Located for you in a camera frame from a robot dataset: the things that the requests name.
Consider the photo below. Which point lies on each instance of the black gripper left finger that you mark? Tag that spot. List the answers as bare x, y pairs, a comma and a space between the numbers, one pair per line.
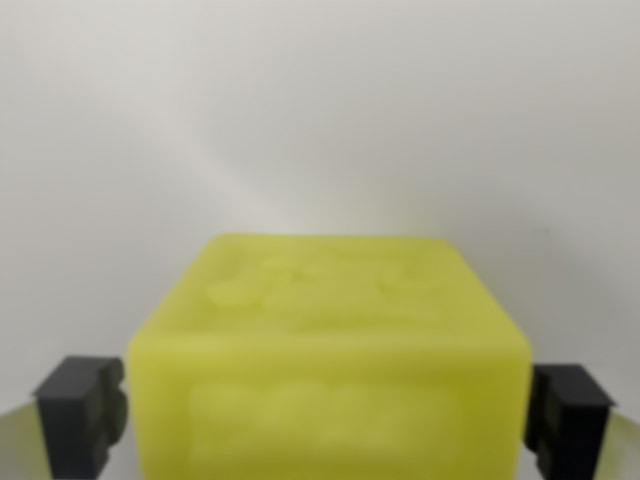
75, 415

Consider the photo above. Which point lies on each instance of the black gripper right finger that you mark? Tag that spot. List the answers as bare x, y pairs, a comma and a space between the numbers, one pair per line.
570, 420

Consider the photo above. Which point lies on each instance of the yellow cube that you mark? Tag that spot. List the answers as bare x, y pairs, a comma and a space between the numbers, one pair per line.
325, 360

